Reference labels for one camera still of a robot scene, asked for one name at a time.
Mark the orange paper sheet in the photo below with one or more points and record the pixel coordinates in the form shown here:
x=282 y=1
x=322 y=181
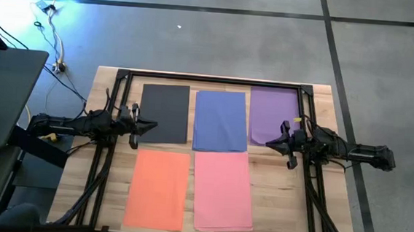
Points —
x=156 y=189

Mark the black desk leg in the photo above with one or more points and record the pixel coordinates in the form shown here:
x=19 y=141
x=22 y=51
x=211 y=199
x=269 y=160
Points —
x=36 y=147

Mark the power plug block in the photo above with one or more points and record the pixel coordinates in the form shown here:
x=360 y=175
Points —
x=60 y=67

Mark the lilac paper sheet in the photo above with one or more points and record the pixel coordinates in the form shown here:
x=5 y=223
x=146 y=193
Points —
x=269 y=109

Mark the yellow connector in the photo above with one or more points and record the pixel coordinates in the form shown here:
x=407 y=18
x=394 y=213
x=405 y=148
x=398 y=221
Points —
x=51 y=137

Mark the person's leg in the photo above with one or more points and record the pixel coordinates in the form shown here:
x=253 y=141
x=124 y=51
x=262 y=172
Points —
x=17 y=216

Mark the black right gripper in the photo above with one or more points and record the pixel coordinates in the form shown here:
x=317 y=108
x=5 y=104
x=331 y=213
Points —
x=292 y=144

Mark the grey desk top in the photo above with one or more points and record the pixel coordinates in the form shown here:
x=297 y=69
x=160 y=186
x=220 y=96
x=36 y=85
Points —
x=8 y=91

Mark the black paper sheet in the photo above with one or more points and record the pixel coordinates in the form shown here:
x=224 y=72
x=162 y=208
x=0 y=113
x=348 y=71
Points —
x=167 y=109

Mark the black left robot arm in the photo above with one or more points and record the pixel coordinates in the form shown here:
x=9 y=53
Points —
x=75 y=125

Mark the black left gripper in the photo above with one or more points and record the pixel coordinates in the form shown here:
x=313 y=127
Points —
x=133 y=125

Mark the pink paper sheet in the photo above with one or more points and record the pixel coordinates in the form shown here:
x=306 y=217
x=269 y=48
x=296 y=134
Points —
x=224 y=186
x=221 y=230

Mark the black frame strut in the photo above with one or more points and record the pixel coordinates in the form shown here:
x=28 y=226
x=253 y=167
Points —
x=325 y=219
x=84 y=195

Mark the black power adapter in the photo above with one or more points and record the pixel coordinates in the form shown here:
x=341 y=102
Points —
x=46 y=8

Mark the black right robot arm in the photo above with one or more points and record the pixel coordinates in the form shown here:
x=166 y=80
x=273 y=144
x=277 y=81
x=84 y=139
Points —
x=354 y=152

